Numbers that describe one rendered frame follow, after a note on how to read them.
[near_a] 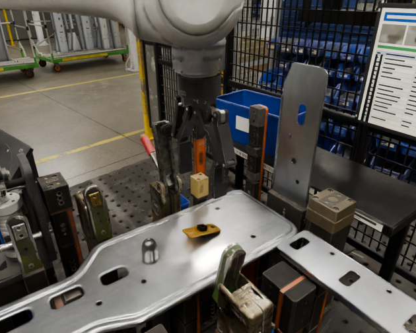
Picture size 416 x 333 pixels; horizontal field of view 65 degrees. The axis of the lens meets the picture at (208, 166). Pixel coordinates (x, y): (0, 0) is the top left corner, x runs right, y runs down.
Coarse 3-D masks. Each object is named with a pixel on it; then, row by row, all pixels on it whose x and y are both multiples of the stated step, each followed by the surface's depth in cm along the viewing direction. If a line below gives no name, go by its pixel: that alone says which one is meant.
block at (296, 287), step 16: (272, 272) 66; (288, 272) 66; (272, 288) 64; (288, 288) 62; (304, 288) 62; (288, 304) 61; (304, 304) 62; (272, 320) 67; (288, 320) 62; (304, 320) 65
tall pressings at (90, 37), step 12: (60, 24) 708; (72, 24) 729; (84, 24) 745; (96, 24) 768; (108, 24) 785; (60, 36) 714; (72, 36) 740; (84, 36) 757; (96, 36) 779; (108, 36) 795; (60, 48) 725; (72, 48) 747; (84, 48) 782; (108, 48) 776
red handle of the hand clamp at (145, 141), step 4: (144, 136) 84; (144, 140) 84; (148, 140) 84; (144, 144) 84; (148, 144) 83; (152, 144) 84; (148, 148) 83; (152, 148) 83; (148, 152) 83; (152, 152) 83; (152, 156) 82; (152, 160) 83; (156, 160) 82; (156, 164) 82; (156, 168) 82; (168, 176) 81; (168, 180) 80; (168, 184) 79; (172, 184) 80
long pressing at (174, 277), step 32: (160, 224) 76; (192, 224) 76; (224, 224) 76; (256, 224) 76; (288, 224) 76; (96, 256) 67; (128, 256) 67; (160, 256) 67; (192, 256) 67; (256, 256) 68; (64, 288) 60; (96, 288) 60; (128, 288) 60; (160, 288) 60; (192, 288) 60; (0, 320) 54; (32, 320) 54; (64, 320) 54; (96, 320) 54; (128, 320) 54
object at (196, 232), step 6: (186, 228) 72; (192, 228) 72; (198, 228) 72; (204, 228) 72; (210, 228) 74; (216, 228) 74; (186, 234) 70; (192, 234) 70; (198, 234) 70; (204, 234) 71
